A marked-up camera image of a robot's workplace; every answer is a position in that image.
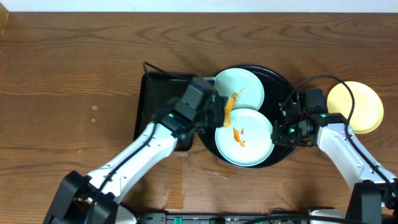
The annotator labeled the black round tray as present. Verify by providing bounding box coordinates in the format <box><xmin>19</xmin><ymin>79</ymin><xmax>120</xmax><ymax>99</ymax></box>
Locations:
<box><xmin>199</xmin><ymin>65</ymin><xmax>293</xmax><ymax>169</ymax></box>

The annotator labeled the black cable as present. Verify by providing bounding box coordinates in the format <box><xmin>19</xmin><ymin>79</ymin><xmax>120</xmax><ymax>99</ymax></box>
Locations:
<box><xmin>83</xmin><ymin>61</ymin><xmax>193</xmax><ymax>224</ymax></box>
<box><xmin>279</xmin><ymin>75</ymin><xmax>398</xmax><ymax>200</ymax></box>

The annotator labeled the left black cable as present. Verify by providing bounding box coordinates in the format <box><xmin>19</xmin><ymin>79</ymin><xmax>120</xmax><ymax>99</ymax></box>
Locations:
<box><xmin>83</xmin><ymin>61</ymin><xmax>193</xmax><ymax>224</ymax></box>

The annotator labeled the light blue plate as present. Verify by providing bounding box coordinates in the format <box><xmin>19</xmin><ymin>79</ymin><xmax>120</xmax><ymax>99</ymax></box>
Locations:
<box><xmin>215</xmin><ymin>68</ymin><xmax>265</xmax><ymax>111</ymax></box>
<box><xmin>215</xmin><ymin>108</ymin><xmax>274</xmax><ymax>167</ymax></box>

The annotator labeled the yellow plate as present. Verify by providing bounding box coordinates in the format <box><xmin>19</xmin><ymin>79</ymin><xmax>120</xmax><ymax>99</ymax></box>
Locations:
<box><xmin>326</xmin><ymin>81</ymin><xmax>384</xmax><ymax>134</ymax></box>

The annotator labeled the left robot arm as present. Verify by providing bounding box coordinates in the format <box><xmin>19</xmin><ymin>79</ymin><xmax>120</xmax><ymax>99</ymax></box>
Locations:
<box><xmin>44</xmin><ymin>93</ymin><xmax>233</xmax><ymax>223</ymax></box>

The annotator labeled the green and yellow sponge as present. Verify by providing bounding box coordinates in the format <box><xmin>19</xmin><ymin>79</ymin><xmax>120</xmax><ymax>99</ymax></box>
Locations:
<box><xmin>223</xmin><ymin>97</ymin><xmax>235</xmax><ymax>127</ymax></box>

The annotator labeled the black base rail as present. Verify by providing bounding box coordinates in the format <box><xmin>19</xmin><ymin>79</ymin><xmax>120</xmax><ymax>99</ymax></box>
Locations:
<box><xmin>136</xmin><ymin>212</ymin><xmax>352</xmax><ymax>224</ymax></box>

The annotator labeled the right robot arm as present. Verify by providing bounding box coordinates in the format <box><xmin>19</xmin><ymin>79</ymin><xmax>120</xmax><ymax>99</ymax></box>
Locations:
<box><xmin>271</xmin><ymin>103</ymin><xmax>397</xmax><ymax>223</ymax></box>

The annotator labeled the black rectangular tray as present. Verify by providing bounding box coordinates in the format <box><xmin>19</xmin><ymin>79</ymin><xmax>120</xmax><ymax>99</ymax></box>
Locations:
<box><xmin>133</xmin><ymin>72</ymin><xmax>194</xmax><ymax>139</ymax></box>

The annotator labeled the right black cable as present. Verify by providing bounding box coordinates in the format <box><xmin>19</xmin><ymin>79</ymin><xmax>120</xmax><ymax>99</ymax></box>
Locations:
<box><xmin>279</xmin><ymin>75</ymin><xmax>398</xmax><ymax>200</ymax></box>

